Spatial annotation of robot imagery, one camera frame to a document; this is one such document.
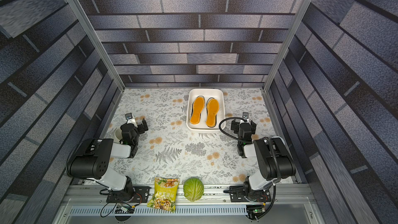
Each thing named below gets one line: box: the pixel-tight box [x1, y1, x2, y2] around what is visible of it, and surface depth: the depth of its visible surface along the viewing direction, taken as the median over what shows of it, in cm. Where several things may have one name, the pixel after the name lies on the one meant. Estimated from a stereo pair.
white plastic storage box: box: [186, 88, 226, 133], surface depth 105 cm
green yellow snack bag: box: [147, 176, 180, 213], surface depth 71 cm
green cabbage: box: [183, 177, 205, 202], surface depth 71 cm
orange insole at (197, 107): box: [189, 95, 206, 125], surface depth 105 cm
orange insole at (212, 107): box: [205, 97, 220, 129], surface depth 103 cm
